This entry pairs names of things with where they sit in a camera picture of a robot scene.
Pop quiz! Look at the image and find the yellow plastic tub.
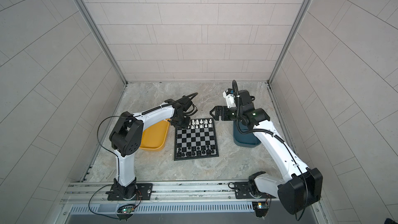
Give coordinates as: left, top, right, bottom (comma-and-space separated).
140, 119, 170, 151

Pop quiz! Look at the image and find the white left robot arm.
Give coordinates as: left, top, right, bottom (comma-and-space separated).
109, 92, 198, 200

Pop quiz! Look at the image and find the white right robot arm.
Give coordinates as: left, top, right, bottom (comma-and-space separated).
210, 80, 323, 215

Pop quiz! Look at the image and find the green circuit board left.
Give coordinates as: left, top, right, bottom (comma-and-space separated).
117, 204, 135, 214

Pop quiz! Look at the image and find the black white chessboard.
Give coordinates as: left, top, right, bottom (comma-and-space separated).
174, 118, 219, 161

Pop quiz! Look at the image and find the teal plastic tub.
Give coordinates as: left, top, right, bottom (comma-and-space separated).
233, 121, 261, 148

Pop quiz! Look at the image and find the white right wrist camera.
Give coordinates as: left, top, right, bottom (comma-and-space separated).
222, 88, 236, 108

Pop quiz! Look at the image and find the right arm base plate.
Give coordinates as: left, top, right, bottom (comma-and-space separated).
229, 181, 261, 199

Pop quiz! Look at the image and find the aluminium rail frame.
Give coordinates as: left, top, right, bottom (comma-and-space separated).
51, 179, 326, 224

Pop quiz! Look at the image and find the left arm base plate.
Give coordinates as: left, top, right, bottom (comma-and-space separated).
106, 183, 153, 201

